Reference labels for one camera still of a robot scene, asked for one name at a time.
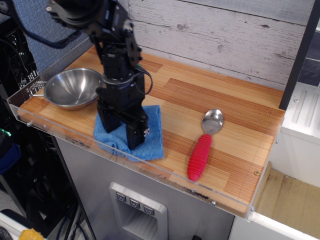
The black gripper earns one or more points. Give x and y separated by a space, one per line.
123 103

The blue towel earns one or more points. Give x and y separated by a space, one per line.
116 142

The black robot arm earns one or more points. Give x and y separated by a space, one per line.
112 31

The stainless steel bowl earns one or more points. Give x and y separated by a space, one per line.
71 89

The silver toy fridge cabinet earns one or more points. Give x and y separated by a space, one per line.
122 204

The clear acrylic table guard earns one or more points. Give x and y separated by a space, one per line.
239 151

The blue fabric panel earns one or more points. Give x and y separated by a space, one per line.
35 18

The white toy sink unit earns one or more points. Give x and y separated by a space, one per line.
288 199

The red handled metal spoon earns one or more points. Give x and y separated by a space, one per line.
212 122

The black vertical post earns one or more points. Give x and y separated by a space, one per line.
301 55

